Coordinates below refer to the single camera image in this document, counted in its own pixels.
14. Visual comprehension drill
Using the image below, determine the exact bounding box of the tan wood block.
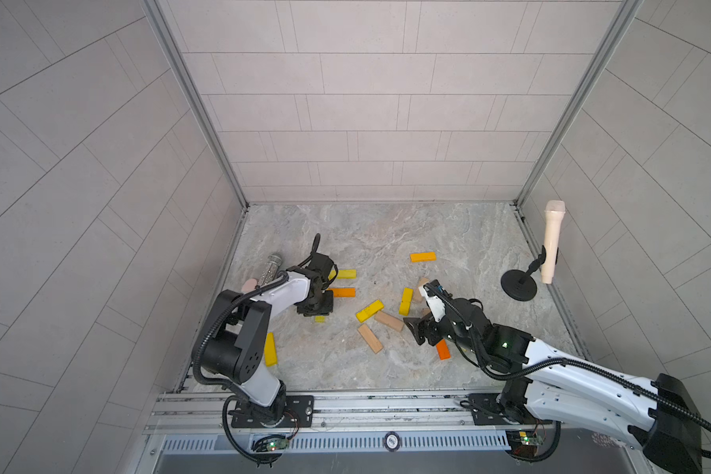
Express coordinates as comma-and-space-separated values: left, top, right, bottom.
373, 311, 405, 333
357, 324, 383, 354
412, 278, 430, 303

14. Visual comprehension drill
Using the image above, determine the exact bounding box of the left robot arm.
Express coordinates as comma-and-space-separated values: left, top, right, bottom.
192, 252, 339, 425

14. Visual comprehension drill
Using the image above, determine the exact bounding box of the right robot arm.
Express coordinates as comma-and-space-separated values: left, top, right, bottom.
405, 280, 711, 473

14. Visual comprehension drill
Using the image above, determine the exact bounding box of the red orange block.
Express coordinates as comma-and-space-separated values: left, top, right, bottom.
436, 340, 451, 361

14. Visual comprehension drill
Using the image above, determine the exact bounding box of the glitter silver microphone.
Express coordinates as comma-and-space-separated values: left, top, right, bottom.
259, 253, 284, 286

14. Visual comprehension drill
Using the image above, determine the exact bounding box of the amber orange far block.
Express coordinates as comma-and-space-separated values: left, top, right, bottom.
410, 252, 436, 263

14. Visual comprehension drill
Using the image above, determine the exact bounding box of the right circuit board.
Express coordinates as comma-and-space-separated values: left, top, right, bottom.
506, 431, 546, 459

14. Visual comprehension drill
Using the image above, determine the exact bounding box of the circuit board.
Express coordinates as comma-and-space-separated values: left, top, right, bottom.
252, 434, 290, 453
506, 431, 546, 459

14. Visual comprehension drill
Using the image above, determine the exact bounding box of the left circuit board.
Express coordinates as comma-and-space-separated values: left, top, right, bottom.
252, 434, 290, 453

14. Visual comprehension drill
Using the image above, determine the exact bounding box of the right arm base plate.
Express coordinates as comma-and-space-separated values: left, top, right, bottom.
459, 393, 541, 426

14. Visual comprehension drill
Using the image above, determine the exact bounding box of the aluminium rail frame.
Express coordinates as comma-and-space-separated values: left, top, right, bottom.
126, 387, 659, 474

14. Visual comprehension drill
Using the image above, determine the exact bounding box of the round sticker on rail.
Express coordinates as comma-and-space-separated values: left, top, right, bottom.
383, 432, 402, 452

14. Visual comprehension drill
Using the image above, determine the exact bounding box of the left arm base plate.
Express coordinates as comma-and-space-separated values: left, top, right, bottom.
228, 395, 314, 429

